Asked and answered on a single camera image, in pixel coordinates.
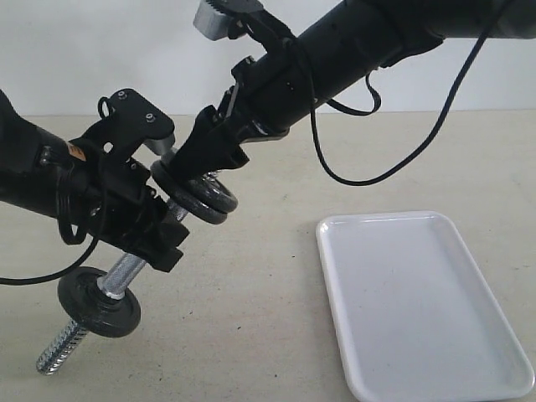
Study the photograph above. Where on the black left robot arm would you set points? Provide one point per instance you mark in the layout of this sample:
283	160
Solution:
27	160

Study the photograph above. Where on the chrome threaded dumbbell bar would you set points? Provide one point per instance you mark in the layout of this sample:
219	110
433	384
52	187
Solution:
113	284

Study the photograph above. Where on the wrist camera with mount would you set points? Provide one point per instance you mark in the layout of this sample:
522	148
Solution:
131	120
217	20

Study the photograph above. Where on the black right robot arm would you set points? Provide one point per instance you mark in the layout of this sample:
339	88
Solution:
357	37

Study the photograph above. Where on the black round disc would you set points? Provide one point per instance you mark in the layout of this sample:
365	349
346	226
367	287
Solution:
182	198

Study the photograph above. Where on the black weight plate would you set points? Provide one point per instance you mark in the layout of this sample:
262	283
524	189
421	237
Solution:
87	305
212	192

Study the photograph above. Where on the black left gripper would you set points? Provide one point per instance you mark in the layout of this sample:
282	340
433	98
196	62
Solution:
109	199

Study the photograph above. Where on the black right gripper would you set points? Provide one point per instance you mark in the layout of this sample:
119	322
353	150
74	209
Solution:
269	96

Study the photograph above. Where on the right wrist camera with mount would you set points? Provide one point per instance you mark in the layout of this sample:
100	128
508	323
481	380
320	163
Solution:
217	20

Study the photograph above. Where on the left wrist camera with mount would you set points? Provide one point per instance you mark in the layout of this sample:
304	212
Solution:
131	120

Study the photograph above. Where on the white rectangular plastic tray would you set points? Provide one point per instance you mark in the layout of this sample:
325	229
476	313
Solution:
414	317

